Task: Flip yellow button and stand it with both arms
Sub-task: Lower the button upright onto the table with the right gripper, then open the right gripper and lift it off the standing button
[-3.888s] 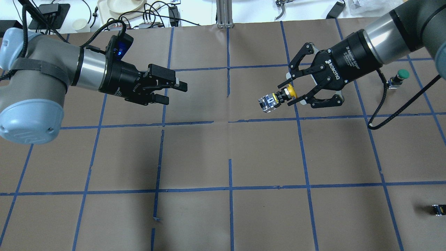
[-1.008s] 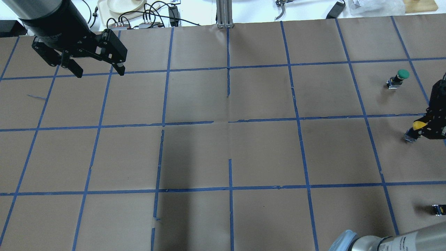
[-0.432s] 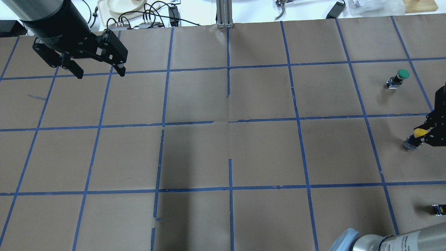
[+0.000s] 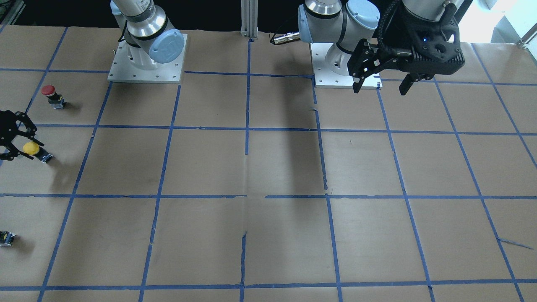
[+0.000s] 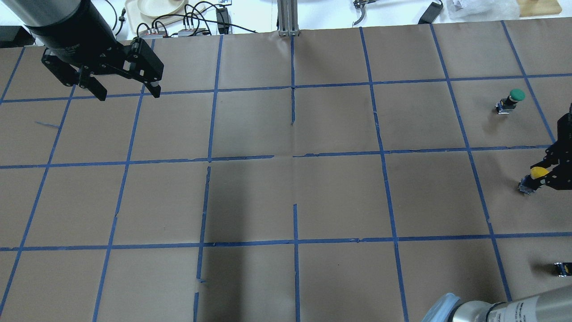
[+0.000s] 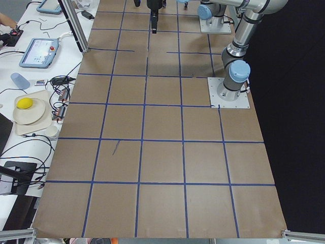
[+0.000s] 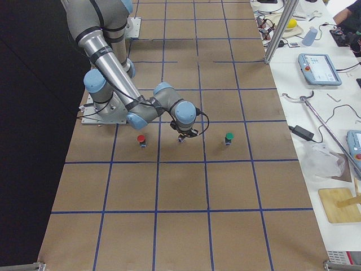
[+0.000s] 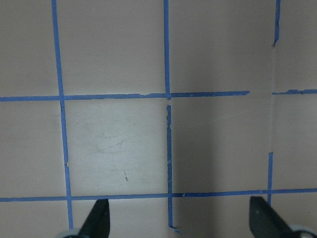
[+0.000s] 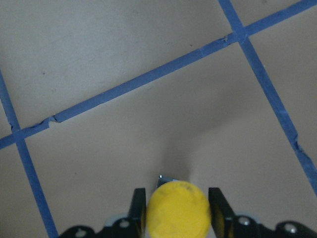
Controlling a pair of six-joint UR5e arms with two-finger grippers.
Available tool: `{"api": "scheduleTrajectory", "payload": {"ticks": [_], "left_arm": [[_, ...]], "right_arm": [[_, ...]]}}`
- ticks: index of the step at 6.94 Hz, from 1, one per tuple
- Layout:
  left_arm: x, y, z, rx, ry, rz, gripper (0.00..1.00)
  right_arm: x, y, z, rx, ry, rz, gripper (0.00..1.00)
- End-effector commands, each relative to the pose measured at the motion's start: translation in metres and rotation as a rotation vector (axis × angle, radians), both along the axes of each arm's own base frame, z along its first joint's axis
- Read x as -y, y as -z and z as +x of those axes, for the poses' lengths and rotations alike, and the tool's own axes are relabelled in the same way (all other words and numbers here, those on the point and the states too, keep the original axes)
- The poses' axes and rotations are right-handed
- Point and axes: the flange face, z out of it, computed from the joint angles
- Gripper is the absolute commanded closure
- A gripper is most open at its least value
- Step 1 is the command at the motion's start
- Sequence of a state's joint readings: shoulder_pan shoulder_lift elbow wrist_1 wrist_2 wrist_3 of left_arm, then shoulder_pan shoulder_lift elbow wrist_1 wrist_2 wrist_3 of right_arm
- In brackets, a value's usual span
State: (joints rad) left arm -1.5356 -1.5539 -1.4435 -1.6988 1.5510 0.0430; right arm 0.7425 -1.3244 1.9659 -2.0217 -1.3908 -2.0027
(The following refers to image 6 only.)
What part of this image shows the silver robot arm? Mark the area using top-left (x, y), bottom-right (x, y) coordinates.
top-left (206, 12), bottom-right (224, 29)
top-left (198, 0), bottom-right (287, 102)

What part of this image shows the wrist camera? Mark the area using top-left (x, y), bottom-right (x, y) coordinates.
top-left (134, 0), bottom-right (141, 7)

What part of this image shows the teach pendant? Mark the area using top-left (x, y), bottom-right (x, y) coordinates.
top-left (19, 38), bottom-right (59, 69)
top-left (36, 0), bottom-right (61, 15)

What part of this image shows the white paper cup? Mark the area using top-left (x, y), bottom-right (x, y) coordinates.
top-left (45, 126), bottom-right (60, 140)

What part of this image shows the near teach pendant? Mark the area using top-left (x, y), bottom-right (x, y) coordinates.
top-left (19, 38), bottom-right (59, 69)

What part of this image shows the far teach pendant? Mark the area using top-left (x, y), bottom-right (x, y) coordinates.
top-left (36, 0), bottom-right (61, 15)

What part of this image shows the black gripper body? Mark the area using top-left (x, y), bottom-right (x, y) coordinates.
top-left (147, 0), bottom-right (163, 11)

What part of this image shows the black power adapter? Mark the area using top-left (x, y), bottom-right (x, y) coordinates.
top-left (81, 10), bottom-right (94, 20)

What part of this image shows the black monitor stand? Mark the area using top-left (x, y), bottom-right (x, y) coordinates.
top-left (1, 161), bottom-right (37, 195)

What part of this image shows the beige plate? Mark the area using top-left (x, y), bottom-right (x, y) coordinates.
top-left (13, 98), bottom-right (46, 125)

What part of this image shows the yellow lemon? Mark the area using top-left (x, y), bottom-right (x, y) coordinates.
top-left (16, 98), bottom-right (34, 110)

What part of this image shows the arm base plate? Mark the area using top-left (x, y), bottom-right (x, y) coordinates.
top-left (199, 14), bottom-right (232, 35)
top-left (207, 77), bottom-right (250, 109)

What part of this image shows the blue plastic cup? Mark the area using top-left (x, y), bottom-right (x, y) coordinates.
top-left (11, 73), bottom-right (30, 89)

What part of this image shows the aluminium frame post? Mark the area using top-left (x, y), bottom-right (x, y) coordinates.
top-left (58, 0), bottom-right (89, 53)

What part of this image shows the beige tray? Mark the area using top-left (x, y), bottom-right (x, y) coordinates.
top-left (13, 90), bottom-right (52, 136)

